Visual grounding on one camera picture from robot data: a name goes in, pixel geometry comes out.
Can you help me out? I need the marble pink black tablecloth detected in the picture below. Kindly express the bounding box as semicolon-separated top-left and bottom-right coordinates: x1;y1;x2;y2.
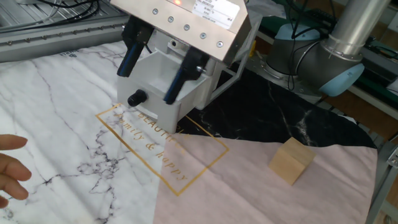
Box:
0;26;379;224

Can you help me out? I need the white drawer with black knob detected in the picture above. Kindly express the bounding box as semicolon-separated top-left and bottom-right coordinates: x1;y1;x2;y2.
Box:
116;49;210;134

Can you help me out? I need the white plastic drawer cabinet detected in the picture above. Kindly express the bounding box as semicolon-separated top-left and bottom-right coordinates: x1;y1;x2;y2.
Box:
154;14;264;110

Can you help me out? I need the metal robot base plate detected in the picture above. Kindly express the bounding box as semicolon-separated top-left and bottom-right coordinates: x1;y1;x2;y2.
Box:
245;51;326;103

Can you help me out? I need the black cable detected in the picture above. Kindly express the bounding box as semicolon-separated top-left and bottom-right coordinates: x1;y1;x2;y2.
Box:
0;0;102;34

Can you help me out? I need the aluminium table frame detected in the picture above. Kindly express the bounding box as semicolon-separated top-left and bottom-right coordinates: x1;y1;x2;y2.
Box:
366;133;398;224

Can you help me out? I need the silver Schunk gripper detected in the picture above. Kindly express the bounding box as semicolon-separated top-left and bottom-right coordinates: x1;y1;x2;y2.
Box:
110;0;252;106

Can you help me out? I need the person's bare hand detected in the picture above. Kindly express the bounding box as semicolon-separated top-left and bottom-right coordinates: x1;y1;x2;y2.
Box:
0;134;32;209

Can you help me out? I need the light wooden cube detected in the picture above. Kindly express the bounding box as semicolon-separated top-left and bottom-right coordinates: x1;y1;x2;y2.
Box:
268;136;317;186

